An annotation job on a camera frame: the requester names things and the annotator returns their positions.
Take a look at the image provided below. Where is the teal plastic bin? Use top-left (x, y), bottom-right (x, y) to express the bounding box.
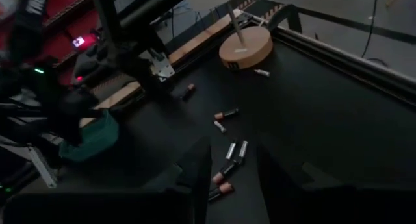
top-left (58, 109), bottom-right (120, 162)

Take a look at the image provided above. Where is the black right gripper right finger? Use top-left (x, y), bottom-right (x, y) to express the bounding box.
top-left (256, 134), bottom-right (313, 224)

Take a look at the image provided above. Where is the white shade wooden base lamp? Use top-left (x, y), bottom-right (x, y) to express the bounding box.
top-left (218, 3), bottom-right (274, 71)

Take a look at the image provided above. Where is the light wooden table board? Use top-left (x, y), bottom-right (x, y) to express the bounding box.
top-left (79, 8), bottom-right (244, 127)

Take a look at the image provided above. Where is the black lamp cord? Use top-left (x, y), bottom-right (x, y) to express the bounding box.
top-left (266, 3), bottom-right (303, 34)

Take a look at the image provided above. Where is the red bin shelf rack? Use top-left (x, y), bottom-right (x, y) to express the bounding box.
top-left (42, 0), bottom-right (101, 59)

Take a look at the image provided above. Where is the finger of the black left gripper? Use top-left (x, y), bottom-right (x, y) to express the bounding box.
top-left (73, 125), bottom-right (84, 147)
top-left (63, 125), bottom-right (76, 146)

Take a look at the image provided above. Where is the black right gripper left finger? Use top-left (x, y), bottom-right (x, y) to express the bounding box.
top-left (177, 138), bottom-right (214, 224)

